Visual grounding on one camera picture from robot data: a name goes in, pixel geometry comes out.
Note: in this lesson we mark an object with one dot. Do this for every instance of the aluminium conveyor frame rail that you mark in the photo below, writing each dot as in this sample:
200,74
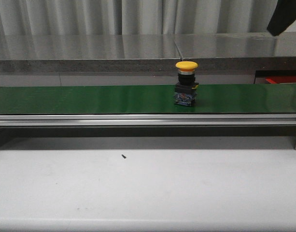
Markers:
148,120

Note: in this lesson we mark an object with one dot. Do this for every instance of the right grey stone countertop slab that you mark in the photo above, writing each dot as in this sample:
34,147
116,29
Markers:
242,52

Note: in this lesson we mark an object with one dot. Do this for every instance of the red plastic tray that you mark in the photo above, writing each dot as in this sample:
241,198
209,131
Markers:
281,79

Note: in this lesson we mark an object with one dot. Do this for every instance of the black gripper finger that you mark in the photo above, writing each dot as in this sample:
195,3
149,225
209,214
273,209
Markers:
283,16

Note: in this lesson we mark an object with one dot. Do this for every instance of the left grey stone countertop slab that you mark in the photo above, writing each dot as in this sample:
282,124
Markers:
87,53

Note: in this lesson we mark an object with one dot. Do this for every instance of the green conveyor belt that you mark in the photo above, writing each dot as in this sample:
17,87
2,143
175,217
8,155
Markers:
147,99

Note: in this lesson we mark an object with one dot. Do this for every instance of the grey pleated curtain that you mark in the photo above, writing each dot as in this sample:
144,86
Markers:
119,17

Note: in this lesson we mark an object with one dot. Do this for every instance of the grey stone countertop slab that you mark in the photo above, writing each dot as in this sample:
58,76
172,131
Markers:
242,52
87,53

